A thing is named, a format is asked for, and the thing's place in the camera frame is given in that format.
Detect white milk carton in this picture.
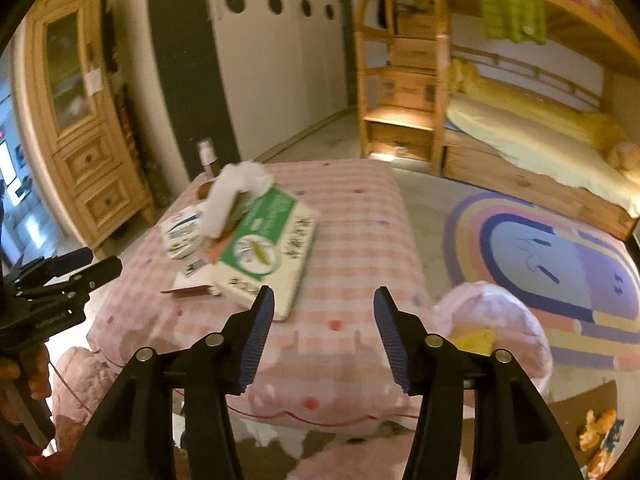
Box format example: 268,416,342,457
160,206,202,260

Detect green white tissue box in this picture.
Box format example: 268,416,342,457
214,186,319,322

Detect white tissue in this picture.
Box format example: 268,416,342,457
201,160,274,240

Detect orange snack wrapper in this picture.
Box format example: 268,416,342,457
207,232,233,263

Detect pink lined trash bin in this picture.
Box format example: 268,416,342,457
428,281,553,392

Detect person's left hand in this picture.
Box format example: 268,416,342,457
1,344,52,401

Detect orange peels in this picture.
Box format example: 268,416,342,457
578,410,625,480

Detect rainbow oval rug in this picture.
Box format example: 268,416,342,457
442,192,639,372

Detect spray bottle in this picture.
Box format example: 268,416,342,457
196,138,220,179

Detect wooden cabinet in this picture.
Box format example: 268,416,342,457
25,0,155,259

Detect pink plush toy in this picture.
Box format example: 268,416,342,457
605,141,640,172

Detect white wardrobe with holes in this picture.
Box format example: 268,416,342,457
148,0,355,178

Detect yellow blanket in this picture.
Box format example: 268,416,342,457
448,58,631,152

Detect wooden bunk bed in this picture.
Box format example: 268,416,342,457
439,0,639,240

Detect green puffer jacket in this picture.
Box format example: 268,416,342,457
480,0,547,46

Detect wooden stair drawers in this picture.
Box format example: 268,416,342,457
354,0,450,176

